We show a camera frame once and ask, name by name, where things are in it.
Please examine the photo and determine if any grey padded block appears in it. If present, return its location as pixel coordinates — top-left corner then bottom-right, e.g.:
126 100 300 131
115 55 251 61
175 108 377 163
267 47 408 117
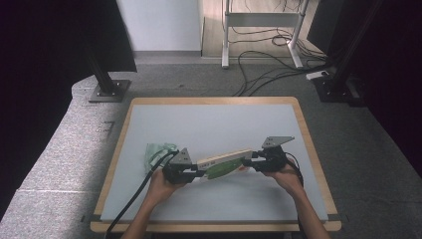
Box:
0 74 133 239

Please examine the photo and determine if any person's left hand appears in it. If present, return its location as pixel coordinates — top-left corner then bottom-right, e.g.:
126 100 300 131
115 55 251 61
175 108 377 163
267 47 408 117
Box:
147 168 187 207

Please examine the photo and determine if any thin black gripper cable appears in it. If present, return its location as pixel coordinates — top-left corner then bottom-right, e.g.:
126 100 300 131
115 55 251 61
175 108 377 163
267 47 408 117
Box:
283 151 305 187

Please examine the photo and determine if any black stand with grey base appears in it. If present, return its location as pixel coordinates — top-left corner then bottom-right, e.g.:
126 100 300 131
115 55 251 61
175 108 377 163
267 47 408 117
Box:
87 49 132 104

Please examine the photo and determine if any black curtain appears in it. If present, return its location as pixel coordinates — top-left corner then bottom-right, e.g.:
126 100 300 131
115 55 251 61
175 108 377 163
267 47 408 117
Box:
307 0 422 180
0 0 137 213

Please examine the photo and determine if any light blue table mat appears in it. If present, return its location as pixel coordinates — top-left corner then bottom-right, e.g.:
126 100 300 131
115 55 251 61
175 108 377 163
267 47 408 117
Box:
100 104 329 223

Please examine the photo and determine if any white power strip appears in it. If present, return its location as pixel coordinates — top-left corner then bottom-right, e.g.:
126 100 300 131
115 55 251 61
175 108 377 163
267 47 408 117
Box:
306 70 330 81

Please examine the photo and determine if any white desk frame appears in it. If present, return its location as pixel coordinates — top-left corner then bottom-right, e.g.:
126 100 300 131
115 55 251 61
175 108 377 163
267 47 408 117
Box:
221 0 312 70

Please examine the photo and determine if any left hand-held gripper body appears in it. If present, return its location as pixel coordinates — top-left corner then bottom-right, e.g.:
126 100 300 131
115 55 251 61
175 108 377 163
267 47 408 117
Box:
162 147 198 184

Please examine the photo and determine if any person's right hand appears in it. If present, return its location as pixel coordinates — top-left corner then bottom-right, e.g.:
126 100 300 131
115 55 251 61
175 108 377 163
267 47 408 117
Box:
265 162 305 197

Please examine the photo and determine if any caterpillar picture book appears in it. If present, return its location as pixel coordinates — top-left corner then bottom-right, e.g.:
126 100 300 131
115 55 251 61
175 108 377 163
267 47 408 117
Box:
196 148 255 181

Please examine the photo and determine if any light green cloth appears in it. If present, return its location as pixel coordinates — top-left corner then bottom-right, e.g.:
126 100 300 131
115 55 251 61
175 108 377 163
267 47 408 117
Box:
143 142 180 174

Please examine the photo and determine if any bundle of black floor cables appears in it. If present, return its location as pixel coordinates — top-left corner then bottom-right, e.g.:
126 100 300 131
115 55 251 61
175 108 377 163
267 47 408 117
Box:
228 0 336 98

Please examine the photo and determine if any thick black gripper cable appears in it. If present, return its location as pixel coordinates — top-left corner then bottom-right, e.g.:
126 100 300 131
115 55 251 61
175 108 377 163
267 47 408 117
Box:
104 149 180 239

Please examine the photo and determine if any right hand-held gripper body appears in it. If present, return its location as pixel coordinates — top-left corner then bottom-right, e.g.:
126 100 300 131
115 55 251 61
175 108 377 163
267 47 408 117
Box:
256 135 296 172

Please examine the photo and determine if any wooden table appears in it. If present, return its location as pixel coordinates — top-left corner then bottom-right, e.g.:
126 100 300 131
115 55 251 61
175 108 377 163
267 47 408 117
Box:
90 96 342 233

